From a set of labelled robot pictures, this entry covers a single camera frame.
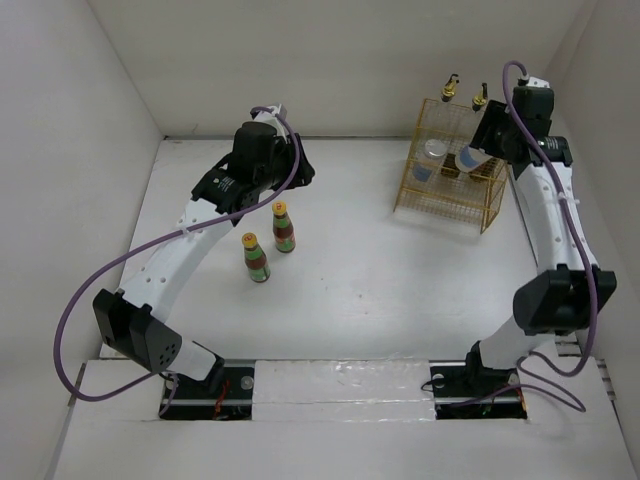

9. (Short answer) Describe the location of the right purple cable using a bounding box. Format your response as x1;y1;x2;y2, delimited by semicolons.
501;60;600;413

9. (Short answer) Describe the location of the clear glass cruet gold spout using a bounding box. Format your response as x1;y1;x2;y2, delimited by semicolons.
440;74;459;103

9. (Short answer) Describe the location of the white shaker blue label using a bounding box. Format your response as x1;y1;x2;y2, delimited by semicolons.
455;145;492;173

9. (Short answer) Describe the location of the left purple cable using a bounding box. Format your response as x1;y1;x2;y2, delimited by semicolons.
52;105;306;404

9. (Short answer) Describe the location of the purple cable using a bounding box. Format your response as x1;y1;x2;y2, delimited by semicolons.
52;105;306;404
501;60;600;413

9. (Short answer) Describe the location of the yellow wire rack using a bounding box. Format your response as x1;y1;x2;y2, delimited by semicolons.
394;98;508;232

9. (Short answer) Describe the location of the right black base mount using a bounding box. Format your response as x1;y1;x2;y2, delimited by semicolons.
421;361;527;420

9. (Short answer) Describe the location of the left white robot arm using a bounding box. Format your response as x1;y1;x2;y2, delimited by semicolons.
93;104;315;397

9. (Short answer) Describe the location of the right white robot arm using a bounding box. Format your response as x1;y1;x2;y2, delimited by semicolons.
457;75;617;394

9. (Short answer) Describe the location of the red sauce bottle yellow cap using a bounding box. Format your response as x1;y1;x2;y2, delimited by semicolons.
272;201;296;253

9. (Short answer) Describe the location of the green label sauce bottle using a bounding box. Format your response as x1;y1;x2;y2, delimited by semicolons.
242;232;270;283

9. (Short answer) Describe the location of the dark sauce cruet gold spout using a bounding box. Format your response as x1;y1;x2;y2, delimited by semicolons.
441;82;490;180

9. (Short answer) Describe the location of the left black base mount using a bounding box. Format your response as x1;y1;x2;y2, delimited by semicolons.
159;360;256;421

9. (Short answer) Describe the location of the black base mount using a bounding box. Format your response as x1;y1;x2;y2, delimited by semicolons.
421;361;527;420
159;360;256;421

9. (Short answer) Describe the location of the white shaker silver lid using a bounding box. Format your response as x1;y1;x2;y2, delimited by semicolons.
412;138;447;183

